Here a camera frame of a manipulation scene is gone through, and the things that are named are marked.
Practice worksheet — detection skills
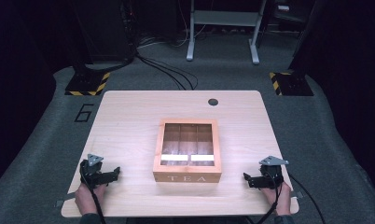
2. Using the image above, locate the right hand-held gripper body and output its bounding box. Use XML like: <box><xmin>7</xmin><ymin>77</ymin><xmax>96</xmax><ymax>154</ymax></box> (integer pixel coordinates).
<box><xmin>257</xmin><ymin>155</ymin><xmax>290</xmax><ymax>190</ymax></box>

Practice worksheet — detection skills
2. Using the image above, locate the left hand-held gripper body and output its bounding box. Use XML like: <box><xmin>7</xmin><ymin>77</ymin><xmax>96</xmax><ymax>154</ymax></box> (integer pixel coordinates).
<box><xmin>79</xmin><ymin>153</ymin><xmax>113</xmax><ymax>189</ymax></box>

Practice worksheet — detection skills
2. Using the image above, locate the wooden tea box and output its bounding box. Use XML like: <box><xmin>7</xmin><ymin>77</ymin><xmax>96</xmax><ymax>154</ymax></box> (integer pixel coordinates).
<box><xmin>152</xmin><ymin>118</ymin><xmax>223</xmax><ymax>184</ymax></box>

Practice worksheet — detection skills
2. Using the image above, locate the person's left hand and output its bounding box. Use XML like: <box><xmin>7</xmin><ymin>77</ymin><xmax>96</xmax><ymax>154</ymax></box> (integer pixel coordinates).
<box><xmin>74</xmin><ymin>182</ymin><xmax>108</xmax><ymax>217</ymax></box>

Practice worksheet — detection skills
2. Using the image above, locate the person's right hand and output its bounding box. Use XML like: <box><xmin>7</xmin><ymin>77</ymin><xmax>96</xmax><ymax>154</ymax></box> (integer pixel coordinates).
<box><xmin>259</xmin><ymin>181</ymin><xmax>293</xmax><ymax>217</ymax></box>

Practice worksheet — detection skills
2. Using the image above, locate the black stand base hazard tape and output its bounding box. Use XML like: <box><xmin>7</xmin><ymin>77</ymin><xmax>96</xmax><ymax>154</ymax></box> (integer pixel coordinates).
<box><xmin>268</xmin><ymin>68</ymin><xmax>315</xmax><ymax>97</ymax></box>
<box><xmin>63</xmin><ymin>63</ymin><xmax>112</xmax><ymax>97</ymax></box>

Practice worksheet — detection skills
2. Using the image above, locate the dark curtain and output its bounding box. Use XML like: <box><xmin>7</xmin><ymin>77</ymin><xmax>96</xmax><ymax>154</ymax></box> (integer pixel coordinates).
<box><xmin>0</xmin><ymin>0</ymin><xmax>84</xmax><ymax>192</ymax></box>
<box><xmin>289</xmin><ymin>0</ymin><xmax>375</xmax><ymax>206</ymax></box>

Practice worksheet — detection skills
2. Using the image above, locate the black equipment cabinet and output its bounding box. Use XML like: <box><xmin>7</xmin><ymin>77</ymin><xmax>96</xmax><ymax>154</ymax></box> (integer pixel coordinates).
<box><xmin>67</xmin><ymin>0</ymin><xmax>137</xmax><ymax>64</ymax></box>

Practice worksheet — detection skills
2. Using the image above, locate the grey metal table bracket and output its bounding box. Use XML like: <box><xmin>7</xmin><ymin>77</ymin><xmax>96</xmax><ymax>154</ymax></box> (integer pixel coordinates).
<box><xmin>289</xmin><ymin>190</ymin><xmax>305</xmax><ymax>201</ymax></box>
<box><xmin>54</xmin><ymin>191</ymin><xmax>76</xmax><ymax>208</ymax></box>

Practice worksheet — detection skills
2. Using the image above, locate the thin black cable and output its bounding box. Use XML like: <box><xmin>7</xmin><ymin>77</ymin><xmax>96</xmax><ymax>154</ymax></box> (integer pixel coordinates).
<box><xmin>287</xmin><ymin>173</ymin><xmax>327</xmax><ymax>224</ymax></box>

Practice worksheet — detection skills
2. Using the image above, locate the bundle of black floor cables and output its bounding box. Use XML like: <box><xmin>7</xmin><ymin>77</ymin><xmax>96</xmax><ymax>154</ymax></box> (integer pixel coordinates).
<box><xmin>134</xmin><ymin>31</ymin><xmax>200</xmax><ymax>91</ymax></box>

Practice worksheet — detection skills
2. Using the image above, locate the white metal desk frame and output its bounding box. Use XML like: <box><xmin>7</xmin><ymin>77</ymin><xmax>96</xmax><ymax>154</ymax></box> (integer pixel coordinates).
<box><xmin>186</xmin><ymin>0</ymin><xmax>268</xmax><ymax>65</ymax></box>

